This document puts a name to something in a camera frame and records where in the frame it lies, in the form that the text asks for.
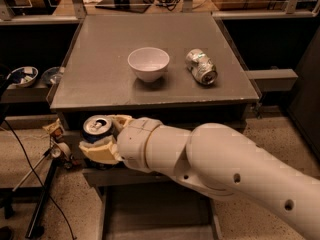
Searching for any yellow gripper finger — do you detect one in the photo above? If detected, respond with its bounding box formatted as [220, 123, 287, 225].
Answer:
[108, 114, 134, 133]
[79, 141, 121, 165]

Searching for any clear glass bowl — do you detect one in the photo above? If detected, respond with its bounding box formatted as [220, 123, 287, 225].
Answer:
[41, 67, 64, 86]

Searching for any blue pepsi can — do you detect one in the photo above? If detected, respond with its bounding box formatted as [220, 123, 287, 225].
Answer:
[82, 115, 114, 144]

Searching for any crumpled snack wrapper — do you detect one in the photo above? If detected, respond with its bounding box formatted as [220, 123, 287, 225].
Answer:
[43, 119, 63, 140]

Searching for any grey drawer cabinet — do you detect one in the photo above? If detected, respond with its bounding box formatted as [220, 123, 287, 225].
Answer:
[46, 11, 262, 240]

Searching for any black cable on floor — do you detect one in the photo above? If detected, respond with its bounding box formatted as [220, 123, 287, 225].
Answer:
[0, 118, 78, 240]

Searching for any bowl with small items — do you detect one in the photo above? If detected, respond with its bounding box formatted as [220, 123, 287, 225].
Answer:
[8, 66, 38, 88]

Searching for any white rod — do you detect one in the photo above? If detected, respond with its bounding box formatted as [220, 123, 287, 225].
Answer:
[12, 149, 50, 192]

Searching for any white bowl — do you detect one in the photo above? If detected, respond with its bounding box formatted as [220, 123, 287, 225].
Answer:
[127, 47, 170, 83]

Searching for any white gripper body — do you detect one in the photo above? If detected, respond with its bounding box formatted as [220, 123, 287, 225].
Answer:
[117, 117, 162, 173]

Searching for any roll of tape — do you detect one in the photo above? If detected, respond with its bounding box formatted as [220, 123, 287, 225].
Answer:
[50, 142, 71, 161]

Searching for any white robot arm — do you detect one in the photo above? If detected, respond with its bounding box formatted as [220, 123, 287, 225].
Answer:
[79, 115, 320, 240]

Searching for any black metal floor bar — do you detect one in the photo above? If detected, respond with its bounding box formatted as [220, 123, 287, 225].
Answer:
[25, 160, 57, 240]

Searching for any crushed silver green can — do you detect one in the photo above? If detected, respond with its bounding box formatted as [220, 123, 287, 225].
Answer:
[185, 49, 218, 85]

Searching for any black monitor stand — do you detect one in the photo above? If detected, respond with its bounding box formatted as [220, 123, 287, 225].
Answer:
[95, 0, 152, 13]

